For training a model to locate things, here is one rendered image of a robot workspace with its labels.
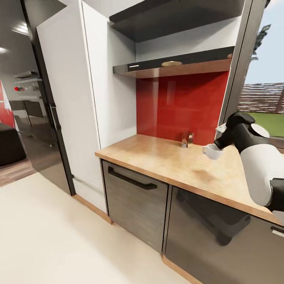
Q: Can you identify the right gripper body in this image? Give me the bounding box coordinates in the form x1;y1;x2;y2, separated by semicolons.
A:
214;132;234;150

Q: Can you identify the coffee cup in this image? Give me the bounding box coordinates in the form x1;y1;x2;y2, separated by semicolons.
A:
202;144;225;160

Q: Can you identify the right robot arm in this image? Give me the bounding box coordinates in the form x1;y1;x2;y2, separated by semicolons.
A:
214;112;284;225

